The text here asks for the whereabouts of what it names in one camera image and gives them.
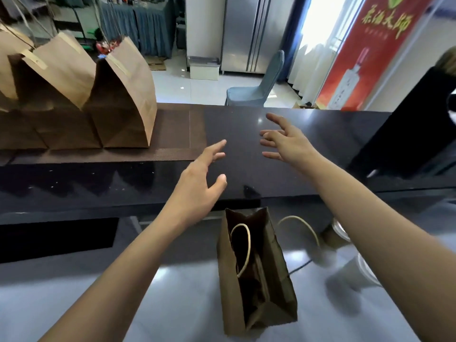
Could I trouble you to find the person's right hand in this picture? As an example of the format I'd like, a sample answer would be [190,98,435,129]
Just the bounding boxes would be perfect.
[258,113,322,171]

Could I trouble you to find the person's left hand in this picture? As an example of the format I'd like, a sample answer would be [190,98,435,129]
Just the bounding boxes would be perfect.
[167,139,229,228]

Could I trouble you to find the tan coffee cup white lid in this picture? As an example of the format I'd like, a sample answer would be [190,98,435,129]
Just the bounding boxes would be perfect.
[321,217,353,250]

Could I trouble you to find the single tan tape strip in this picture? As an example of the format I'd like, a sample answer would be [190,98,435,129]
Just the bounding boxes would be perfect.
[107,53,131,76]
[21,49,47,70]

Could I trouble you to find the person's right forearm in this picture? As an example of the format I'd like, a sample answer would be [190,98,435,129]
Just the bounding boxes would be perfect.
[303,154,456,342]

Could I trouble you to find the person's left forearm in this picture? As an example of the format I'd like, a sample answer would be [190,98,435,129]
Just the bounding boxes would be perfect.
[39,210,193,342]

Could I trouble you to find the blue plastic chair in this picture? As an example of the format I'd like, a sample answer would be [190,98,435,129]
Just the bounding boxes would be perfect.
[225,49,286,107]

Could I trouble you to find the white window curtain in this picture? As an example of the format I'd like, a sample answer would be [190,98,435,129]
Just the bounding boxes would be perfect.
[287,0,364,105]

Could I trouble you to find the blue window curtain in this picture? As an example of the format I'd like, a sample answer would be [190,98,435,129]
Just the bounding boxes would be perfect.
[276,0,312,83]

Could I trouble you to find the red banner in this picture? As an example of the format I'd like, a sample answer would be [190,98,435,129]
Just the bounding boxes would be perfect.
[315,0,436,111]

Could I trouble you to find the white box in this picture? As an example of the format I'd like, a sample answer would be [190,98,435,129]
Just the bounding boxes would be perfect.
[188,56,221,81]

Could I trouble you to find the stainless steel refrigerator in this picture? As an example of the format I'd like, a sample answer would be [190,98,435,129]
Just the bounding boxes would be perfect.
[221,0,296,74]

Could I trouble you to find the blue skirted table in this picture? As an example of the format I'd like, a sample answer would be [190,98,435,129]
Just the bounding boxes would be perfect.
[98,0,178,59]

